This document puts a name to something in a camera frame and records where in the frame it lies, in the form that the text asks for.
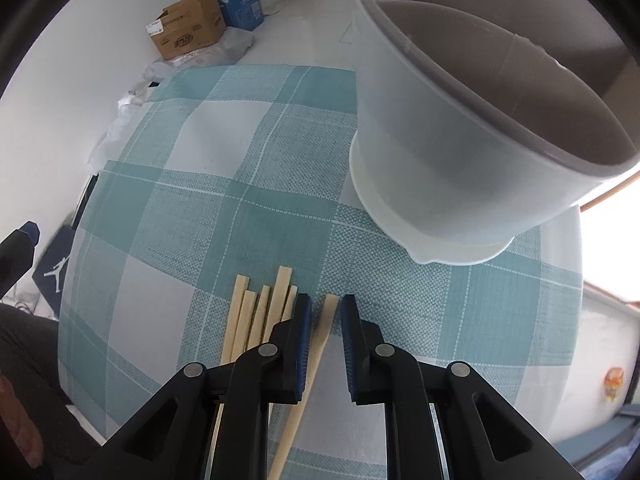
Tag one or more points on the brown cardboard box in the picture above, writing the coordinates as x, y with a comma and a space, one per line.
190, 25

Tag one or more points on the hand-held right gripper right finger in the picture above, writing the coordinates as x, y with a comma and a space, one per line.
348, 350

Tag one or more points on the blue cardboard box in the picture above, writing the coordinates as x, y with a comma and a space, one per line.
242, 2

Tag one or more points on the white utensil holder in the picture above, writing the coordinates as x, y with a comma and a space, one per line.
440, 135

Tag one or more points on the navy bag with white figure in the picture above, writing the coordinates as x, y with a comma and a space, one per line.
55, 270

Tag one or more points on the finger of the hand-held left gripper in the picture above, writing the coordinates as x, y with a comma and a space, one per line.
17, 250

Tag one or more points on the wooden window frame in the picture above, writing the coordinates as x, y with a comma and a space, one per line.
610, 190

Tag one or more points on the teal checkered tablecloth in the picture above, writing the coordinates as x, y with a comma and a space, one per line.
225, 185

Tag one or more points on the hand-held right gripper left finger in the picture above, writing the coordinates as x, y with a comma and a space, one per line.
301, 360

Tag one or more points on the light wooden chopstick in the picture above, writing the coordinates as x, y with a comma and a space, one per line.
320, 335

